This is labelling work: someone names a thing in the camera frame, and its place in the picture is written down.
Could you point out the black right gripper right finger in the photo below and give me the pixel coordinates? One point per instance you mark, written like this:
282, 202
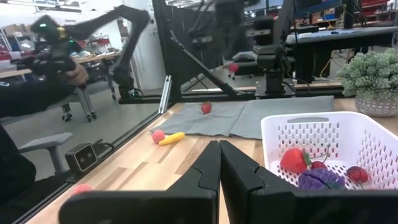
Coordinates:
248, 193

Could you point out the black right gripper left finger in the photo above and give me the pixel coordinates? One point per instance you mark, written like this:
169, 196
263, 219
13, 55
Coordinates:
192, 199

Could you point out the red toy strawberry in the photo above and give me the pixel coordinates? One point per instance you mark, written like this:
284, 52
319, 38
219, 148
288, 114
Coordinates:
293, 160
206, 108

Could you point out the yellow elongated toy vegetable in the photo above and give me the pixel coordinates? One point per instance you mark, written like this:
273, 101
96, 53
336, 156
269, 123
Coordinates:
172, 138

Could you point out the pink toy peach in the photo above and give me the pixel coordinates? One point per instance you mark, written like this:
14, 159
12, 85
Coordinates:
81, 188
158, 137

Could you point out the purple toy grape bunch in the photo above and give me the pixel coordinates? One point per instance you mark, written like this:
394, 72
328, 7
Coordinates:
320, 180

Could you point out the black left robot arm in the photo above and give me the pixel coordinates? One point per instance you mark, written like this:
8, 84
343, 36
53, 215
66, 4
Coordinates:
273, 62

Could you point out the white perforated plastic basket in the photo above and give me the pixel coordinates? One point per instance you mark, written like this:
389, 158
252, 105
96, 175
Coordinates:
269, 140

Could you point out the grey cloth mat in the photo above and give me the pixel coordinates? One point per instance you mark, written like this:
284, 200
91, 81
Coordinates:
264, 118

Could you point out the silver aluminium extrusion bar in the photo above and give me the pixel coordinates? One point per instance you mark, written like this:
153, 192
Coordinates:
164, 93

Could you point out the wheeled metal stand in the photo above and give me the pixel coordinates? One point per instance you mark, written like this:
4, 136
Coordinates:
84, 102

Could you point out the black room divider panel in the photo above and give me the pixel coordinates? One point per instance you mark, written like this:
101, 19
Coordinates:
186, 46

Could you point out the grey chair armrest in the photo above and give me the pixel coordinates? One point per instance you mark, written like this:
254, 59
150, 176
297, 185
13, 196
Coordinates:
46, 141

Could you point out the person's hand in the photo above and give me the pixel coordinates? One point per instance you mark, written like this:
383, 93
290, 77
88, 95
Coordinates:
77, 76

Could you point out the green plant in patterned pot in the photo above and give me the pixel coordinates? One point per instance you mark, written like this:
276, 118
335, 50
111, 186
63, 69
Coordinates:
370, 74

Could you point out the wooden background table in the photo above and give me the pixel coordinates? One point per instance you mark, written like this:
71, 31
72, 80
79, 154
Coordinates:
99, 57

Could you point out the grey desk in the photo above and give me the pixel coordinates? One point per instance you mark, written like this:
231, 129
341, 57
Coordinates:
342, 34

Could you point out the person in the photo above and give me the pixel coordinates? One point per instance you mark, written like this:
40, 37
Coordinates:
18, 99

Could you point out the black table-level camera box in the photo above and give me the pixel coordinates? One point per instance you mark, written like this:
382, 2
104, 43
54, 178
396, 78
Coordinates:
82, 157

